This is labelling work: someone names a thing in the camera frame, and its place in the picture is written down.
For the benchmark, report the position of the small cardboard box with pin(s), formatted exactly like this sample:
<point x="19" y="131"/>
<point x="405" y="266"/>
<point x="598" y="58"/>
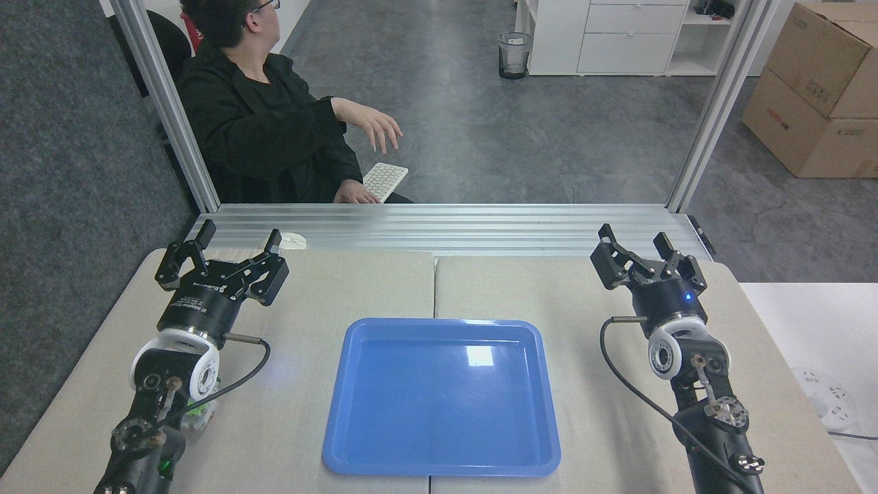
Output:
<point x="823" y="55"/>

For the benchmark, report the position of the white side table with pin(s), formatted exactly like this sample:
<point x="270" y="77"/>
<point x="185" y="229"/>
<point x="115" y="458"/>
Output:
<point x="809" y="329"/>

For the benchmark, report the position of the person's left hand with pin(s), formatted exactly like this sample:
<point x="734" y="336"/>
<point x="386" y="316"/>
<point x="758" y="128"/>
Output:
<point x="355" y="194"/>

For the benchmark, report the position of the blue plastic tray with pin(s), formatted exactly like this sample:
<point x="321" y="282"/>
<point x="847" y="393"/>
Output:
<point x="439" y="398"/>

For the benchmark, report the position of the large cardboard box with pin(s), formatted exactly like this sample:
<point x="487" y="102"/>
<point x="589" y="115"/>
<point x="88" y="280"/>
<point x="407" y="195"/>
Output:
<point x="796" y="134"/>

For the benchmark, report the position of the silver aluminium post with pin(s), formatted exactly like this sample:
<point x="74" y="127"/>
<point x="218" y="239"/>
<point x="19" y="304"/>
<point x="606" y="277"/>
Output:
<point x="720" y="103"/>
<point x="168" y="103"/>

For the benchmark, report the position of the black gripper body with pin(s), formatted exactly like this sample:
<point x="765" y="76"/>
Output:
<point x="202" y="307"/>
<point x="669" y="298"/>

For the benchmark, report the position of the person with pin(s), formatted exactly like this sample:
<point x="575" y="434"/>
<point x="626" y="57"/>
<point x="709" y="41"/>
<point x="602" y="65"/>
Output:
<point x="254" y="130"/>

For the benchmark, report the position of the black bracket on rail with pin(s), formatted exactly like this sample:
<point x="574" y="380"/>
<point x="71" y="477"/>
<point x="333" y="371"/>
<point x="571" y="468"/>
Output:
<point x="703" y="237"/>

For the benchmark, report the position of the green and white switch part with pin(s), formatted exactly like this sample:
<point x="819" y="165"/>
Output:
<point x="202" y="412"/>

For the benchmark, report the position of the white computer mouse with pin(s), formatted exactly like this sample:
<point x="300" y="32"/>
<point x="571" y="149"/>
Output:
<point x="295" y="241"/>

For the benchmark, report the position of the red box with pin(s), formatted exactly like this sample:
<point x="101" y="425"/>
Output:
<point x="193" y="34"/>

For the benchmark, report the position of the grey mesh waste bin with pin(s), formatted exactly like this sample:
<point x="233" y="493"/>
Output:
<point x="514" y="55"/>

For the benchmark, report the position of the person's right hand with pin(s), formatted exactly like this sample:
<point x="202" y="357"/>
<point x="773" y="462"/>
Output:
<point x="381" y="127"/>

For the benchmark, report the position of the silver aluminium rail platform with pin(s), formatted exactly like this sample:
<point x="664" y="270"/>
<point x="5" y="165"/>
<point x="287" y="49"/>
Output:
<point x="453" y="226"/>

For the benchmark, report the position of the black office chair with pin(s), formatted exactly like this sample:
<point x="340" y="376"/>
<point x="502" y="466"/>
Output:
<point x="171" y="41"/>

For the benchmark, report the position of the white keyboard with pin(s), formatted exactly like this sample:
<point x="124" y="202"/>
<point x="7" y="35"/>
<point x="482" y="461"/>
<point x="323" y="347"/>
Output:
<point x="385" y="180"/>

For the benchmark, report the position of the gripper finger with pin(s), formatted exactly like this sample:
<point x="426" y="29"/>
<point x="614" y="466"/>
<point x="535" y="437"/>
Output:
<point x="271" y="278"/>
<point x="689" y="269"/>
<point x="171" y="264"/>
<point x="607" y="267"/>

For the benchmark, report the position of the white drawer cabinet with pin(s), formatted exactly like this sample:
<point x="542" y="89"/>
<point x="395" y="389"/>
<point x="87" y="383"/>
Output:
<point x="621" y="38"/>

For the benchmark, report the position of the white power strip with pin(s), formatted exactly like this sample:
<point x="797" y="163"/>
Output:
<point x="826" y="398"/>

